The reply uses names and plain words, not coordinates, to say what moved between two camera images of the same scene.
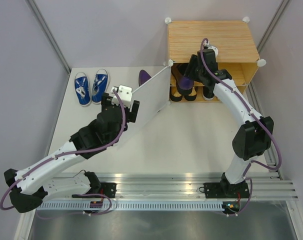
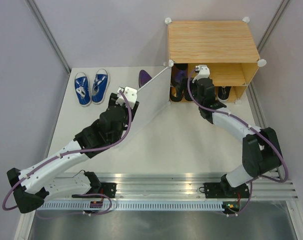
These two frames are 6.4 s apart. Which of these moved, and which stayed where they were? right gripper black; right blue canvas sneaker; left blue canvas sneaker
Moved: right gripper black
Stayed: left blue canvas sneaker; right blue canvas sneaker
